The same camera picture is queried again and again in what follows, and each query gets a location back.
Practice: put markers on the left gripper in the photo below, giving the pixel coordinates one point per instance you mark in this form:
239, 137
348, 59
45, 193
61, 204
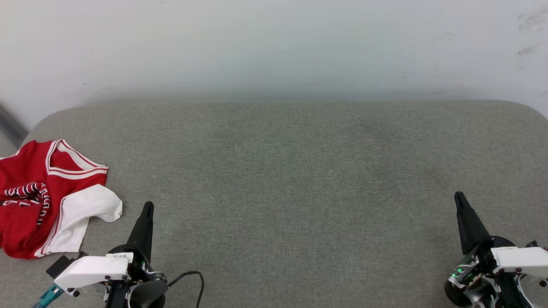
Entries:
145, 291

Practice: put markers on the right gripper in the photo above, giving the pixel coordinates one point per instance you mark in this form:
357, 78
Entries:
475, 286

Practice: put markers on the red white basketball jersey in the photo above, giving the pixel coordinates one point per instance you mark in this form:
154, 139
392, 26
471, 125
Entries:
30, 171

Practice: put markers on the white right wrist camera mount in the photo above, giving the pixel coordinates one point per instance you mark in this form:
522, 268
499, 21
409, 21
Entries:
522, 261

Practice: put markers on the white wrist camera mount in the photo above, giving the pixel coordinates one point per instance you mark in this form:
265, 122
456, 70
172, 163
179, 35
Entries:
90, 269
522, 261

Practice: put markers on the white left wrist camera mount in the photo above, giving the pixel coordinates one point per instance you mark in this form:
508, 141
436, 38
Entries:
90, 269

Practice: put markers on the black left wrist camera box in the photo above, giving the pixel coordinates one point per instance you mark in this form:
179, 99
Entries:
60, 267

